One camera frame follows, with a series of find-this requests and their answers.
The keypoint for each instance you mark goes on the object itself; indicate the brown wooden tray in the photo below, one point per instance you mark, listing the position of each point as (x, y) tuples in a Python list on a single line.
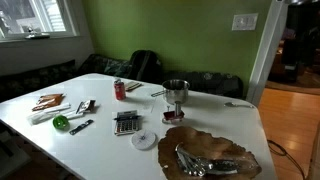
[(200, 143)]

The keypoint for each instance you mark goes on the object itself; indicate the small object on windowsill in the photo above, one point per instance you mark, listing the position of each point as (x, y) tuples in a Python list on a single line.
[(36, 35)]

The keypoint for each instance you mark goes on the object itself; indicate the stainless steel pot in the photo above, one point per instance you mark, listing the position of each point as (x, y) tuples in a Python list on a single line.
[(175, 93)]

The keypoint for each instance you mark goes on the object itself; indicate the black backpack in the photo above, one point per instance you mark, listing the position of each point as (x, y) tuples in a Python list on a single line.
[(145, 66)]

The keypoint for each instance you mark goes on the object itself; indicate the striped notepad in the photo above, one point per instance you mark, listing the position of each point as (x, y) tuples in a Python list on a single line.
[(132, 85)]

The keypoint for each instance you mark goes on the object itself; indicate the red holder with silver cylinder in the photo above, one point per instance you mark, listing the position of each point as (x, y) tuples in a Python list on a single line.
[(174, 115)]

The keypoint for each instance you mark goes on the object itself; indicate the red soda can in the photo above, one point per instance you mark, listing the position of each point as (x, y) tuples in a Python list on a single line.
[(119, 90)]

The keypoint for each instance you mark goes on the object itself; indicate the grey desk calculator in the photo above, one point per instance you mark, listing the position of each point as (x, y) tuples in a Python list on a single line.
[(126, 126)]

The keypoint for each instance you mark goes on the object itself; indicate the white round protractor disc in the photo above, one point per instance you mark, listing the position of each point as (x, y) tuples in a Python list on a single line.
[(144, 139)]

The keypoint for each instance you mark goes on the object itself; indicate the silver table spoon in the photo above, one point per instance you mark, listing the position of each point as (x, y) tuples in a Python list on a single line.
[(233, 104)]

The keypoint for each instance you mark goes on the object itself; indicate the black flat strip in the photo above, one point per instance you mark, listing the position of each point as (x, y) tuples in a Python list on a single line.
[(81, 127)]

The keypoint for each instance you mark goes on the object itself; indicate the green round tape roll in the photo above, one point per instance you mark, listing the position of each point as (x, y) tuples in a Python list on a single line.
[(60, 122)]

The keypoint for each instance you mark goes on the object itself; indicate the brown flat pieces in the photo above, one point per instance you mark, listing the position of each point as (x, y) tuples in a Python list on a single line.
[(48, 101)]

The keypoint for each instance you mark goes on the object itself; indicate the long white packet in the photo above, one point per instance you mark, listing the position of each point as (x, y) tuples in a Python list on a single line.
[(46, 114)]

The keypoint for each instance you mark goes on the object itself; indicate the white framed window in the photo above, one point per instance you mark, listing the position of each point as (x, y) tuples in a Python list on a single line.
[(40, 16)]

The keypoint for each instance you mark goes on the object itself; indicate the white light switch plate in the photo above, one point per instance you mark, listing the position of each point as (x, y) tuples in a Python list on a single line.
[(245, 22)]

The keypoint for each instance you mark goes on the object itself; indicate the white door frame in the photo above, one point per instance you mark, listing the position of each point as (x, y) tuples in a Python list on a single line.
[(266, 56)]

